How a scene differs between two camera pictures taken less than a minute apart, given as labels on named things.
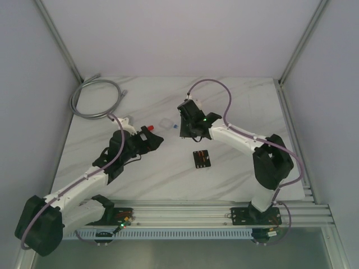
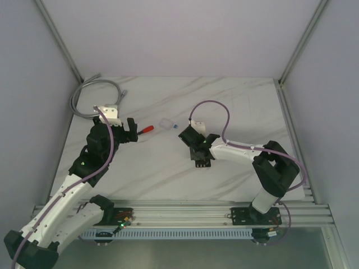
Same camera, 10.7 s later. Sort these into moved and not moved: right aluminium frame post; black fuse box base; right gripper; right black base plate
Moved: right gripper
Not moved: right black base plate; right aluminium frame post; black fuse box base
